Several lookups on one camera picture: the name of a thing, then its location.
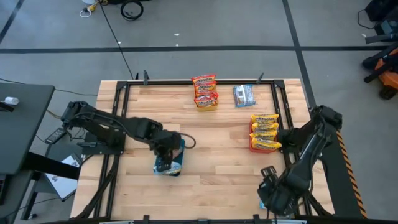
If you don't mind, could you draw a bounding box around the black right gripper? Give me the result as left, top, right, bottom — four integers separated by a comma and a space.
257, 177, 307, 215

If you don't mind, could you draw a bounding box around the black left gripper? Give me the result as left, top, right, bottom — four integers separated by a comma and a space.
151, 129, 183, 172

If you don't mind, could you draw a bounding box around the blue plastic bin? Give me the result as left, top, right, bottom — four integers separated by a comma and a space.
154, 138, 186, 177

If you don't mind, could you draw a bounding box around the red plastic bin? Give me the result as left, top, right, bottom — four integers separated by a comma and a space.
248, 116, 282, 154

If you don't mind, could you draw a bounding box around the red Maruchan ramen packet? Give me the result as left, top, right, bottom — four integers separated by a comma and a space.
191, 73, 218, 87
193, 93, 220, 109
193, 82, 218, 97

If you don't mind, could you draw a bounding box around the black platform with hazard stripe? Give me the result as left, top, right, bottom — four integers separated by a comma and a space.
307, 107, 368, 219

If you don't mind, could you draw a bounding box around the yellow plastic bin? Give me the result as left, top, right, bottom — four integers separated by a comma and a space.
195, 90, 220, 112

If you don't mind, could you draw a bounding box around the white printed sheet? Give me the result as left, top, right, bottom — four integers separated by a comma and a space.
45, 154, 82, 200

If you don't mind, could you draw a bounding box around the black power adapter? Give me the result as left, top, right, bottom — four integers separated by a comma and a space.
44, 126, 68, 144

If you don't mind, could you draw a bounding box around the black desk crossbar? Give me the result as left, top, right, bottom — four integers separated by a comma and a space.
24, 151, 81, 180

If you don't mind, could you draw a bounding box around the black desk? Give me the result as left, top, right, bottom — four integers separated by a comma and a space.
0, 82, 56, 175

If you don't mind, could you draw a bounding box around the orange and black machine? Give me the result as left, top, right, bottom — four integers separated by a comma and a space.
362, 43, 398, 100

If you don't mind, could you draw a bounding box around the black equipment case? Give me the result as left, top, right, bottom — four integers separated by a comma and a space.
365, 0, 398, 35

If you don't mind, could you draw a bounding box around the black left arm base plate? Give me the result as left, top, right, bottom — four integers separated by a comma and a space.
81, 130, 125, 156

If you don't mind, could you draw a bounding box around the black aluminium table frame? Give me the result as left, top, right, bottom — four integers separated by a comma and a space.
74, 70, 335, 224

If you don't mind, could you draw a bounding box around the long black floor cable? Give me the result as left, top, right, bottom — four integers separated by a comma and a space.
98, 0, 134, 79

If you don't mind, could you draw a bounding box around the coiled black cable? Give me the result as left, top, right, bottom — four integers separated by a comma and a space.
120, 0, 144, 22

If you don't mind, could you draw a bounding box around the white and yellow cable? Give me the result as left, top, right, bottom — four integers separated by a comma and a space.
79, 0, 108, 18

